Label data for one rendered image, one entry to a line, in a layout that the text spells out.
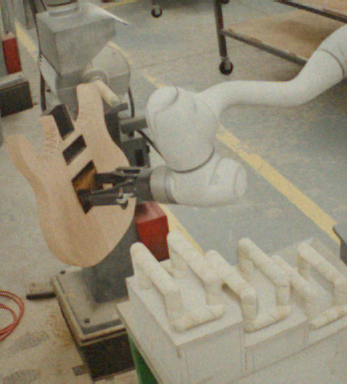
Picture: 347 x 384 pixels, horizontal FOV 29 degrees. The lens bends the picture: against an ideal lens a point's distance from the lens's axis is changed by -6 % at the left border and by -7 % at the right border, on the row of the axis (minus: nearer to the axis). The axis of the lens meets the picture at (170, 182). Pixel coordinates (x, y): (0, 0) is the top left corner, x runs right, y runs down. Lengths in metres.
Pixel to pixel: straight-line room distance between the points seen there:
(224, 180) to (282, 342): 0.37
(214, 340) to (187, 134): 0.42
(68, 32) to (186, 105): 0.58
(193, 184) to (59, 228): 0.35
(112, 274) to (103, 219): 1.00
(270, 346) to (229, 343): 0.11
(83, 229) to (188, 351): 0.51
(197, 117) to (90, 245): 0.49
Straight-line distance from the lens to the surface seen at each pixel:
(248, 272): 1.61
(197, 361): 1.40
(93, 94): 1.78
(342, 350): 1.56
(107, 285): 2.79
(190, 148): 1.44
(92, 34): 1.91
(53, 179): 1.65
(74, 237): 1.70
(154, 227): 2.71
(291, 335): 1.50
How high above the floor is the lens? 2.00
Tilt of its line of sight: 28 degrees down
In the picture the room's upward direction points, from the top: 8 degrees counter-clockwise
